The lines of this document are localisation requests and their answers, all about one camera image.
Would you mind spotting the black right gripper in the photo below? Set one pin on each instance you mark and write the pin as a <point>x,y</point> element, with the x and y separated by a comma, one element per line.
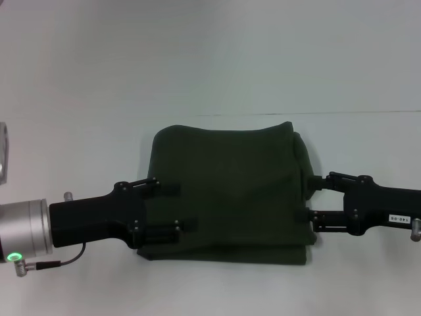
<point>381,207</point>

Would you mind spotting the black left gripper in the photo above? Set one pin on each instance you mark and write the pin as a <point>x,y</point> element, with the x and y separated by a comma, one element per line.
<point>95,214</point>

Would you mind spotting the dark green shirt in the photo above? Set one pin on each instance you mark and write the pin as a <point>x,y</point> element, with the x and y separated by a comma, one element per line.
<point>230,197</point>

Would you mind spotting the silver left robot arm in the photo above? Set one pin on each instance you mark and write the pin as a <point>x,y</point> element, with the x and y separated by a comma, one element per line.
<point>23,230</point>

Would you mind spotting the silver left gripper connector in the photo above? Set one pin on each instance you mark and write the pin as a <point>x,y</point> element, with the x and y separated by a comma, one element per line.
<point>69,196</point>

